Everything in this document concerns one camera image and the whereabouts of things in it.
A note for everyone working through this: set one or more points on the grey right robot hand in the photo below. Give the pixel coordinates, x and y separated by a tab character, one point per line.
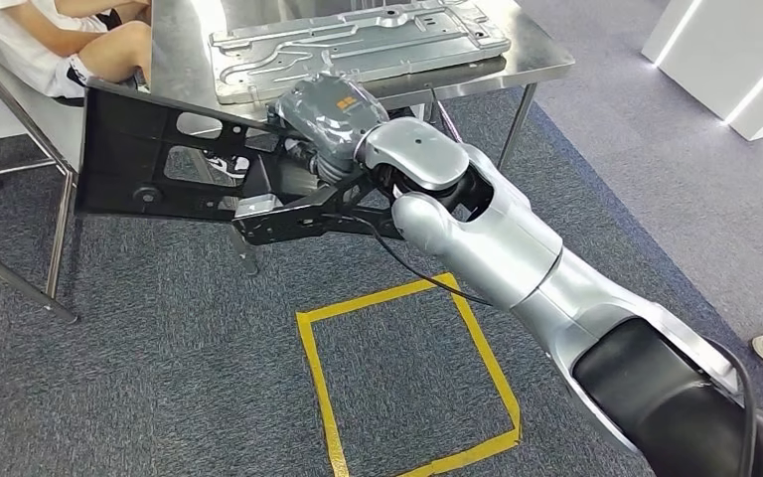
329	112

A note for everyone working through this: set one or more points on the black plastic panel part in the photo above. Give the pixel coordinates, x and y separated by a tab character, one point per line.
125	145

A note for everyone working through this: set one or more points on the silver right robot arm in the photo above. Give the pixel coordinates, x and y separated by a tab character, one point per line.
487	250

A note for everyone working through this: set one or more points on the stainless steel workbench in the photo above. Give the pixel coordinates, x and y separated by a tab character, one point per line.
533	59

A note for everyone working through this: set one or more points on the grey stamped metal plate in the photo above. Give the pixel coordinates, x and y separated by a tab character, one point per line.
355	39

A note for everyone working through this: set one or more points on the grey table with steel legs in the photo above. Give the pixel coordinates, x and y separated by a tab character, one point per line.
39	125

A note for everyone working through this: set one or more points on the person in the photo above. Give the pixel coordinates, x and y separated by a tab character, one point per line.
26	46

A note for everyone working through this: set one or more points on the white display plinth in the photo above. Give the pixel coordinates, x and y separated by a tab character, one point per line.
717	52

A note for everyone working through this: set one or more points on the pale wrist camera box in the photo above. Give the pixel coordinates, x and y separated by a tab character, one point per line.
260	205

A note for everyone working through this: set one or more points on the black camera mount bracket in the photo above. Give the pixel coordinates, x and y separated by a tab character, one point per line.
283	227

